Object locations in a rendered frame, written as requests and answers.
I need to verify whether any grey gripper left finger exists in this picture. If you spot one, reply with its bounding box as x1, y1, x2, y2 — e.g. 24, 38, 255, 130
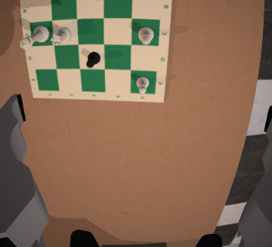
0, 94, 49, 247

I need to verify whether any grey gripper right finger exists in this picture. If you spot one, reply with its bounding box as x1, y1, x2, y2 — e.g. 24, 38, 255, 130
237, 106, 272, 247

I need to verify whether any green and cream chessboard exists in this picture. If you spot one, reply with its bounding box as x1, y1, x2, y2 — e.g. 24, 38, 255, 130
20, 0, 172, 103

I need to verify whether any grey chess piece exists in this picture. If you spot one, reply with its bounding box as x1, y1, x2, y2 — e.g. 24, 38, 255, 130
20, 26, 49, 49

